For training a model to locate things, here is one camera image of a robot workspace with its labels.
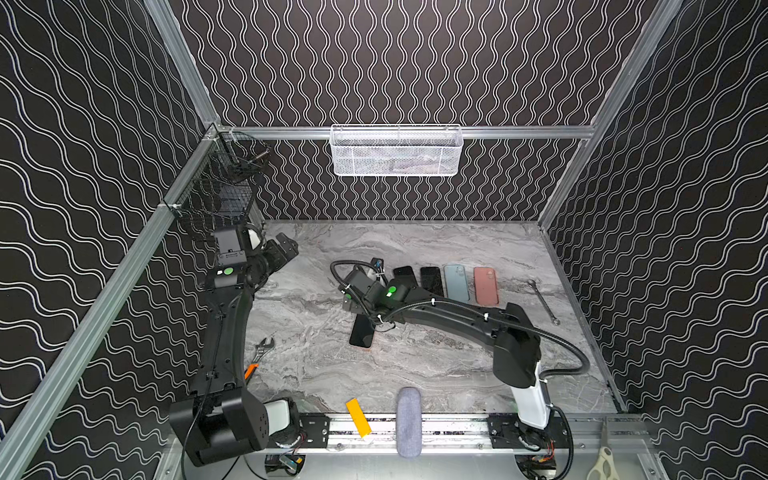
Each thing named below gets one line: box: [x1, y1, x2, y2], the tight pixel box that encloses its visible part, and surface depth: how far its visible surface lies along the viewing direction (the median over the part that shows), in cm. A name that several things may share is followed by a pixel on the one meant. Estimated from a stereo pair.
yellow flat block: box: [346, 398, 372, 438], surface depth 78 cm
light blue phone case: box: [444, 264, 470, 302], surface depth 106 cm
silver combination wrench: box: [528, 279, 561, 326], surface depth 99 cm
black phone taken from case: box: [420, 266, 444, 297], surface depth 106 cm
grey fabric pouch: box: [396, 387, 423, 458], surface depth 75 cm
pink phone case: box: [473, 267, 500, 306], surface depth 107 cm
